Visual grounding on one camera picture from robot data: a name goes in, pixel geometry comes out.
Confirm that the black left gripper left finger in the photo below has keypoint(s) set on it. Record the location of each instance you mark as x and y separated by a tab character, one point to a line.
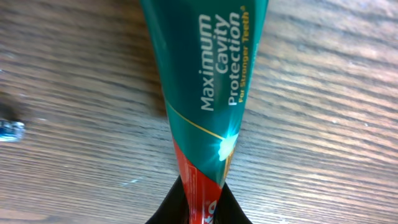
174	207

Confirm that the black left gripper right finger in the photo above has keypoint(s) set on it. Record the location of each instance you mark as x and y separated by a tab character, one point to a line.
228	210

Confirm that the green red toothpaste tube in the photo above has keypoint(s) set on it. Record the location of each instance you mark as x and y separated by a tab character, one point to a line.
205	52

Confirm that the blue disposable razor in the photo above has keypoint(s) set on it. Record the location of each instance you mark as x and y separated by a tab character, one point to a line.
11	131

